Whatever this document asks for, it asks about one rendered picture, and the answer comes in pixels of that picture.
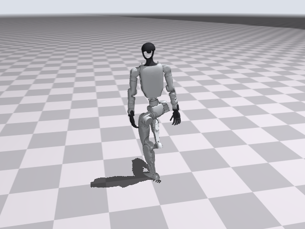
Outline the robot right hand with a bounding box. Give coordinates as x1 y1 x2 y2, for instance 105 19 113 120
170 104 181 125

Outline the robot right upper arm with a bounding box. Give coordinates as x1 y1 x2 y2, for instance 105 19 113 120
162 64 174 92

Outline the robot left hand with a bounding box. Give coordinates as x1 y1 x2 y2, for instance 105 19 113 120
128 110 139 128

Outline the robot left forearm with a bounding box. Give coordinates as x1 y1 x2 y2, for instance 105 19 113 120
127 89 135 114

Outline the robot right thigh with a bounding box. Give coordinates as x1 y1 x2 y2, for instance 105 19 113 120
159 100 170 113

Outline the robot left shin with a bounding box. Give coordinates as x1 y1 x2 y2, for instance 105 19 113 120
142 144 156 175

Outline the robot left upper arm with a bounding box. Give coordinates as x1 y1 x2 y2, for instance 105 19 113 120
129 67 140 96

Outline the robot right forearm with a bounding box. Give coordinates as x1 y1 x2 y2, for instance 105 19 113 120
169 87 178 109

